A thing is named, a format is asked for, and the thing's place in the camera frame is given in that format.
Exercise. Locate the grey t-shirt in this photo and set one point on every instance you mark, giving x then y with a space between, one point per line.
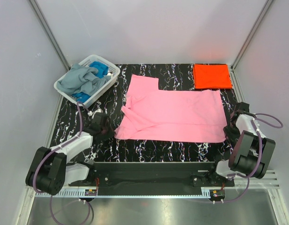
71 80

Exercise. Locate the folded orange t-shirt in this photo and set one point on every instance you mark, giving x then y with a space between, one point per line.
211 76

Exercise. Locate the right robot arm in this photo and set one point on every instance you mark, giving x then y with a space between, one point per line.
252 150

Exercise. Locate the right aluminium frame post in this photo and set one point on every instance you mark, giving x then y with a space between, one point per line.
260 18

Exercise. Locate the white slotted cable duct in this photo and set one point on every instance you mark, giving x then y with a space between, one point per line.
125 193

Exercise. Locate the white plastic basket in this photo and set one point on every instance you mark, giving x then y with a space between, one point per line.
112 69

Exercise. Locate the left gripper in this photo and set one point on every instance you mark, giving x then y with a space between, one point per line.
111 133

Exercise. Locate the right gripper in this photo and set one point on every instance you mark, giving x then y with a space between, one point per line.
226 131

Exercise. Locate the pink t-shirt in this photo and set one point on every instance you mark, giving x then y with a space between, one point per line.
171 115

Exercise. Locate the aluminium frame post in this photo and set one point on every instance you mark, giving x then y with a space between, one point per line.
260 18
46 27

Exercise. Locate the blue t-shirt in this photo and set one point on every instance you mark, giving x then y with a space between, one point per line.
97 75

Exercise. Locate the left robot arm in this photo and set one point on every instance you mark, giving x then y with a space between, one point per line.
51 168

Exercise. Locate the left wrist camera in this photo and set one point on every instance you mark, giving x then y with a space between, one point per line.
91 114

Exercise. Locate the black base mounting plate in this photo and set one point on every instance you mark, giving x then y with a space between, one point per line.
161 177

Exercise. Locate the left aluminium frame post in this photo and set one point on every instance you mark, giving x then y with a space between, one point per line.
46 27

